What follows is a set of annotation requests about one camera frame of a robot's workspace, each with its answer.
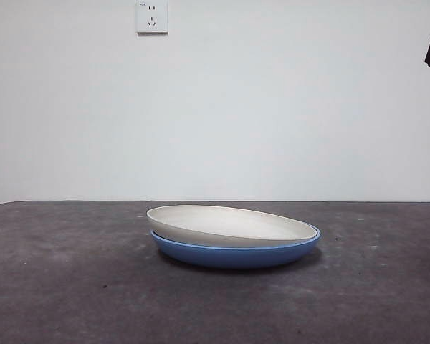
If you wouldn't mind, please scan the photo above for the blue round plate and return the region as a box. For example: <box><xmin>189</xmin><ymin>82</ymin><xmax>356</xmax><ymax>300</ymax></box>
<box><xmin>150</xmin><ymin>224</ymin><xmax>323</xmax><ymax>270</ymax></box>

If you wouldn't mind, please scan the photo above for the white wall socket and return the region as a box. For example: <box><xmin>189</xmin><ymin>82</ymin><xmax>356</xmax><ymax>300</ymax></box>
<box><xmin>135</xmin><ymin>0</ymin><xmax>169</xmax><ymax>36</ymax></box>

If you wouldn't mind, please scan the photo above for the white round plate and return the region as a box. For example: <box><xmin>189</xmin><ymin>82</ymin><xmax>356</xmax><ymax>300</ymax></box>
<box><xmin>145</xmin><ymin>204</ymin><xmax>318</xmax><ymax>248</ymax></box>

